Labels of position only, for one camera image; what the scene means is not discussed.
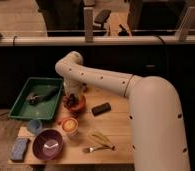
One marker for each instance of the wooden board table top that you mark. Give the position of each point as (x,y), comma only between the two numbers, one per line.
(114,124)

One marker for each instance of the silver fork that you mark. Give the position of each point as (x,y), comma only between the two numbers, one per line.
(92,149)

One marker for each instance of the small light blue cup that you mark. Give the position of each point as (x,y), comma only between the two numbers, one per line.
(34,126)

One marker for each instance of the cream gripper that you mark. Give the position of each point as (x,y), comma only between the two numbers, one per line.
(76,96)

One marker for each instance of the red bowl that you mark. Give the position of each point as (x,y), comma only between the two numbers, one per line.
(78,107)

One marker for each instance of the white horizontal rail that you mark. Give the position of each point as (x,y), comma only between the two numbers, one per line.
(95,41)

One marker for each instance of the dark tool in tray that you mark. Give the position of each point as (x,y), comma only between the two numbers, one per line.
(34,99)

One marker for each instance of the orange cup with yellow inside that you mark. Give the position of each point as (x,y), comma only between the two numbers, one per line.
(70,126)

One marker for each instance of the blue sponge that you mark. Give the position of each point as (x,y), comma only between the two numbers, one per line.
(19,149)

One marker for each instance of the dark red grape bunch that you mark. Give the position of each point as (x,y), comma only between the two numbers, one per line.
(71,100)

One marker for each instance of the purple bowl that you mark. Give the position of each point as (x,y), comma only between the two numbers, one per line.
(48,145)

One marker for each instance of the black rectangular block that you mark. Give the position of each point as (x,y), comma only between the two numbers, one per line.
(100,109)

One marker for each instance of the green plastic tray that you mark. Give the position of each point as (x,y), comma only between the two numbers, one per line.
(44,110)

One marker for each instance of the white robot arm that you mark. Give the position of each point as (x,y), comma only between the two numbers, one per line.
(158,131)

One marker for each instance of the black office chair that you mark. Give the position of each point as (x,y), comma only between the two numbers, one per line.
(99,21)

